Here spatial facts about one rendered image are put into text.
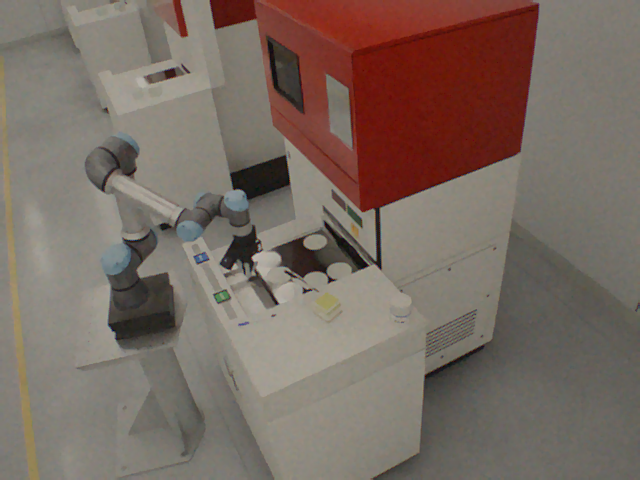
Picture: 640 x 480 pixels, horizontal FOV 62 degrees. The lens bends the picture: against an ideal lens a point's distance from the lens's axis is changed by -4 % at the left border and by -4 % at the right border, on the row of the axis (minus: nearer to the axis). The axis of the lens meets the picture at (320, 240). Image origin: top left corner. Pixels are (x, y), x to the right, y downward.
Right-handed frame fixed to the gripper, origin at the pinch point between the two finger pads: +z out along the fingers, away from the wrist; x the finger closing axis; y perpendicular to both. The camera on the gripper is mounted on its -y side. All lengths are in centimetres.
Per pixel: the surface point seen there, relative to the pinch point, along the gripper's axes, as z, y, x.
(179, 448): 102, -36, 33
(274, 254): 12.0, 25.5, 8.7
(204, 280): 6.6, -5.7, 18.1
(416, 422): 66, 17, -65
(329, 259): 11.5, 34.2, -13.4
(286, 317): 5.4, -5.0, -22.2
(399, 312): -3, 11, -58
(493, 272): 39, 91, -65
